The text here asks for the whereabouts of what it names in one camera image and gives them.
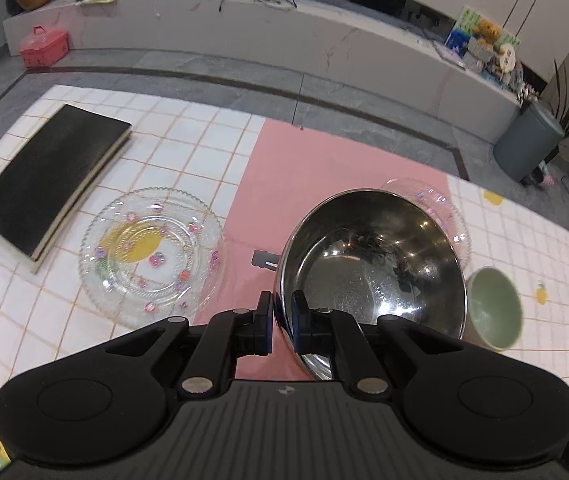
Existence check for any large flowered glass plate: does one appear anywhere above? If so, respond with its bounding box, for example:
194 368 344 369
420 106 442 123
78 186 228 330

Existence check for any brown teddy bear toy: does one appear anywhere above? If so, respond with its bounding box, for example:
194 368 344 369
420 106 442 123
478 19 504 42

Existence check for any black hardcover book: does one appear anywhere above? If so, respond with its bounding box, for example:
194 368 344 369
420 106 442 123
0 103 134 275

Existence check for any white marble low bench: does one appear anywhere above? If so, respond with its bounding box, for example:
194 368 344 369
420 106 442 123
3 0 523 147

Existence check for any stainless steel bowl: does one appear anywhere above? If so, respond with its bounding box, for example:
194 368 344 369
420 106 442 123
273 189 468 381

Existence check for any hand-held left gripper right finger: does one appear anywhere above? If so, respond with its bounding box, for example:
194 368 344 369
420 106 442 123
290 290 466 402

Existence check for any red plastic storage box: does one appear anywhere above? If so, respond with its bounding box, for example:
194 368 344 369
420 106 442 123
18 26 70 69

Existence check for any round white tag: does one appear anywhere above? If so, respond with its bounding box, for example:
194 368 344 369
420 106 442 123
497 43 518 71

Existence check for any pink printed mat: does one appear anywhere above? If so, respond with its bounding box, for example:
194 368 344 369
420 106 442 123
224 118 451 382

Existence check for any small flowered glass plate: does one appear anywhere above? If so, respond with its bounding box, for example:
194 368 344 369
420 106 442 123
379 177 473 267

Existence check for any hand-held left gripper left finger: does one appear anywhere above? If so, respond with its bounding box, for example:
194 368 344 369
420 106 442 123
107 290 275 402

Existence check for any grey trash bin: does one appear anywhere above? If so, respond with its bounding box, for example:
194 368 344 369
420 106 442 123
493 100 565 184

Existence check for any green ceramic bowl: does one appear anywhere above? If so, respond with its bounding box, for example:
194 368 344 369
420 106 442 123
465 266 524 352

